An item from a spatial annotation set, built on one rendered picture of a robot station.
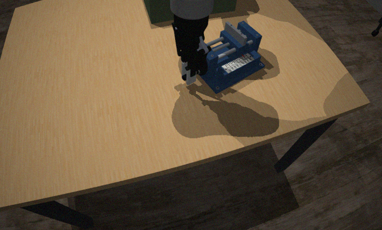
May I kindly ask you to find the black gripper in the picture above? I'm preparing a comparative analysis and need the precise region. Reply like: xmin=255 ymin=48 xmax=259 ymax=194
xmin=172 ymin=14 xmax=211 ymax=85

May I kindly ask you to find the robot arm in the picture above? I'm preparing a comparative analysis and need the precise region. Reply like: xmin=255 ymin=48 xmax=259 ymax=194
xmin=170 ymin=0 xmax=214 ymax=20

